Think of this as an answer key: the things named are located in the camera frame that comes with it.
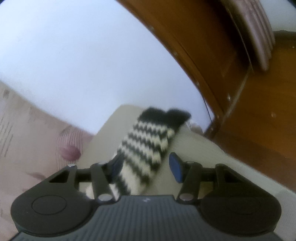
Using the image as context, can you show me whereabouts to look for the black white striped knit garment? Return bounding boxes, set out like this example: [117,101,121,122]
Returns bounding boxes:
[100,108,191,200]

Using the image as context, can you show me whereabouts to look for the pink floral curtain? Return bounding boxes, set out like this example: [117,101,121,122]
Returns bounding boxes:
[1,83,93,240]

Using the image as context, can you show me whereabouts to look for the beige fabric cushion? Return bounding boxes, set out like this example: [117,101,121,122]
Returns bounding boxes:
[78,105,295,240]

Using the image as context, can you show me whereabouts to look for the brown ridged wooden furniture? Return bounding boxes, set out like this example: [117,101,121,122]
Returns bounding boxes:
[221,1,275,71]

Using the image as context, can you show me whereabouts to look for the brown wooden door frame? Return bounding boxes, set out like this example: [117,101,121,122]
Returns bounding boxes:
[121,1,295,189]

